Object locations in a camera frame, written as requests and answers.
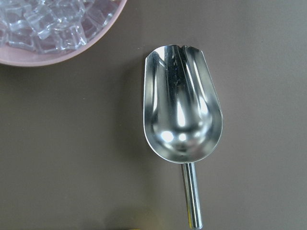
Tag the steel ice scoop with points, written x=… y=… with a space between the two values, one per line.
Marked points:
x=182 y=116

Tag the pink bowl of ice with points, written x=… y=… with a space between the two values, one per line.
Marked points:
x=43 y=32

